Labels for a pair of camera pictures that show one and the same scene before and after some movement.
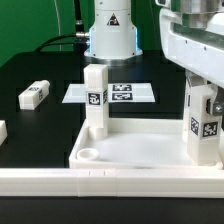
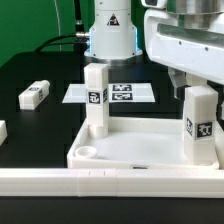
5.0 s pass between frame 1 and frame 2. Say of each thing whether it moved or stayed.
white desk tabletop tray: stayed
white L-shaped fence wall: stayed
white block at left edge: stayed
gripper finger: moved
